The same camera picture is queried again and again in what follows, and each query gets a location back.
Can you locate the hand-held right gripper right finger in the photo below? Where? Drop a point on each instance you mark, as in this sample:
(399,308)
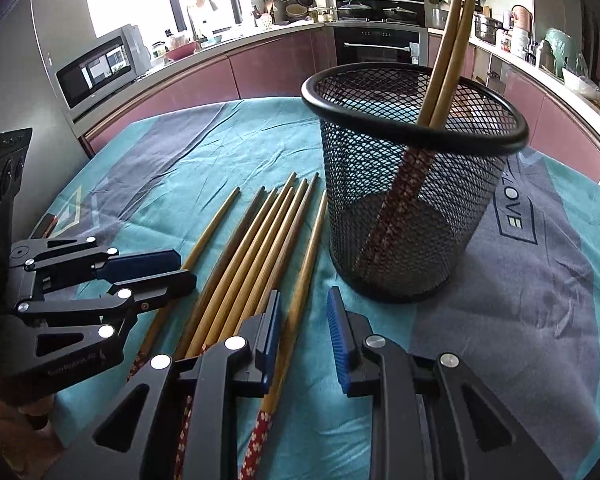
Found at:
(337,340)

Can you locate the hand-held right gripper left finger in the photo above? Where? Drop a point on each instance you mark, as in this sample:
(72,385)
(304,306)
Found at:
(270,340)

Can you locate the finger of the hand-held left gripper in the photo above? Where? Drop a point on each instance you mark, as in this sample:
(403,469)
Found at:
(170,285)
(140,262)

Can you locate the bunch of bamboo chopsticks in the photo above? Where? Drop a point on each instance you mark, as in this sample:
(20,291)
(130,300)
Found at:
(260,240)

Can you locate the black mesh cup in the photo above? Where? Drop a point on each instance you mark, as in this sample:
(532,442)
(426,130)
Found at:
(470,200)

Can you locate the silver microwave oven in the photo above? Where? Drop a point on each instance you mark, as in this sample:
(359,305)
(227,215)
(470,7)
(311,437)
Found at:
(100,67)

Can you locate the teal grey printed tablecloth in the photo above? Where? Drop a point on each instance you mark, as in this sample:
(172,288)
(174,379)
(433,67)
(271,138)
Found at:
(260,150)

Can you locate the red bowl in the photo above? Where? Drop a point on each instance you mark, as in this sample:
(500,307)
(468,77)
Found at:
(180,51)

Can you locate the mauve kitchen cabinets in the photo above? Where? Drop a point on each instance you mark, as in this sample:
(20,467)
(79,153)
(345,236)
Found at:
(270,65)

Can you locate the kitchen faucet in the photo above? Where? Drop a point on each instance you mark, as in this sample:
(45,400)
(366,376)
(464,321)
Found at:
(195,25)

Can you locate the black built-in oven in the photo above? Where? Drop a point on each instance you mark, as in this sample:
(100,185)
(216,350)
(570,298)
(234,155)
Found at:
(375,47)

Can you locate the black lidded pan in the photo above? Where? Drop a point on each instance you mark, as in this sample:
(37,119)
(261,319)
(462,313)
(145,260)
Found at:
(352,9)

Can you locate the steel pot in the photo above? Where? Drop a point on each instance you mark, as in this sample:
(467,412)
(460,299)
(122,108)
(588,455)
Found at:
(487,27)

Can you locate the white plastic container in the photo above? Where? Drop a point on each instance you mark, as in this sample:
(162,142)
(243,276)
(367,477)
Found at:
(518,44)

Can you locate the mint green appliance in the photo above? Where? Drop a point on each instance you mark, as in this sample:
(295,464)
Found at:
(560,47)

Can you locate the pink white kitchen appliance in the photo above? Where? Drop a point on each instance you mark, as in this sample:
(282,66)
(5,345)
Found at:
(521,19)

